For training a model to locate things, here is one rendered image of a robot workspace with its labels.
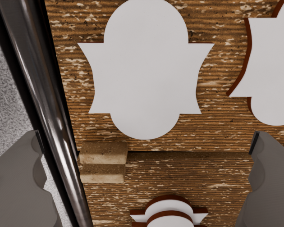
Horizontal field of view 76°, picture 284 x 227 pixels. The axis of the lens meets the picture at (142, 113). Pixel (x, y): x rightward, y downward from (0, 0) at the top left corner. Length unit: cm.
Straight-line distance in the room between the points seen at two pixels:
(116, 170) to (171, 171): 8
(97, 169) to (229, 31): 22
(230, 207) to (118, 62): 30
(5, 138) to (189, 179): 28
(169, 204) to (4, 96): 28
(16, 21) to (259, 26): 24
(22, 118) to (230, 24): 27
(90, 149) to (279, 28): 23
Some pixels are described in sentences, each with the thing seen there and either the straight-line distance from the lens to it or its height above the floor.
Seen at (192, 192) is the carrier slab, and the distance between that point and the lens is 33.
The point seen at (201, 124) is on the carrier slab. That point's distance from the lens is 24.
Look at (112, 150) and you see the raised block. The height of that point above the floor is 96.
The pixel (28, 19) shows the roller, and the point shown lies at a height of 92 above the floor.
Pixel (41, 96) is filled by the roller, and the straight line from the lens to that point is 26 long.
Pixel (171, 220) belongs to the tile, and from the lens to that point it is 34.
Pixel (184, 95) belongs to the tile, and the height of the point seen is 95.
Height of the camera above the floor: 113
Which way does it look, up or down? 61 degrees down
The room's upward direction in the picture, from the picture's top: 179 degrees counter-clockwise
